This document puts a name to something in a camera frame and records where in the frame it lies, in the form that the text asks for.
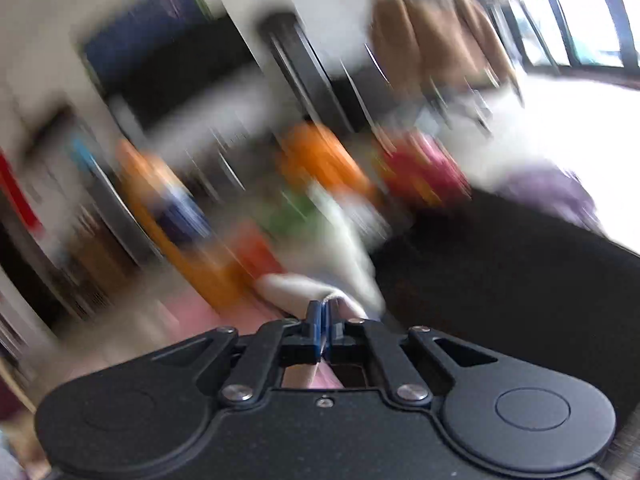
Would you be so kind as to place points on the purple cloth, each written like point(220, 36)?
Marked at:
point(550, 192)

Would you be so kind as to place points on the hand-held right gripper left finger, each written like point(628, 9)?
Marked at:
point(314, 332)

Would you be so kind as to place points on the window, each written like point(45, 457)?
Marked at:
point(585, 15)

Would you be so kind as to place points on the red apple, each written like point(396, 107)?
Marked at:
point(427, 172)

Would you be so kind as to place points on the light grey t-shirt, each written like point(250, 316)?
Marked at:
point(345, 255)

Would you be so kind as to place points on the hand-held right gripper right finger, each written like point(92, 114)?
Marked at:
point(345, 338)

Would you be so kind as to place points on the orange fruit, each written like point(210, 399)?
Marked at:
point(325, 160)

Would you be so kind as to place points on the dark cloth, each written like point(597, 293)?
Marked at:
point(500, 280)

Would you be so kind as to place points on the dark television screen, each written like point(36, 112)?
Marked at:
point(165, 60)

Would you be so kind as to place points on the orange drink bottle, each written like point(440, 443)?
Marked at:
point(185, 230)

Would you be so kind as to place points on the beige cloth bundle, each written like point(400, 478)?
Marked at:
point(440, 35)

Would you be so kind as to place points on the pink printed blanket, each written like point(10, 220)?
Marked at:
point(170, 312)

